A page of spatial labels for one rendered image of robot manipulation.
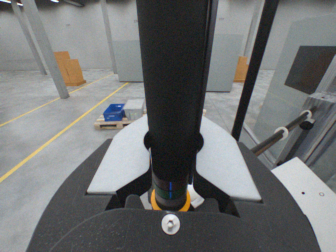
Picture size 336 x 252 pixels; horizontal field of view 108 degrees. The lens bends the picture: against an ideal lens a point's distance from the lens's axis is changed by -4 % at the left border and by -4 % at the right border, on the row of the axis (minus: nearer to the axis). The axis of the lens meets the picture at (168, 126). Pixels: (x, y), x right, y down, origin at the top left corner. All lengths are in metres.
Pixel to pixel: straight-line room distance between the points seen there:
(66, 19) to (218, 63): 12.59
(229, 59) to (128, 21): 9.04
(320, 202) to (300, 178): 0.08
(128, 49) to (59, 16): 9.00
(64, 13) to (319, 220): 15.42
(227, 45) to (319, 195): 5.47
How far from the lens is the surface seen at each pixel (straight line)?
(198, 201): 0.19
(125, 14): 12.99
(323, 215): 0.57
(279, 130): 0.38
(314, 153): 0.96
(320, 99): 0.64
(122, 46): 7.56
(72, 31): 15.00
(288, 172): 0.62
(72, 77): 8.40
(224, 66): 5.83
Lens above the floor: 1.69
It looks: 32 degrees down
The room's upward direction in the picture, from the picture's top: straight up
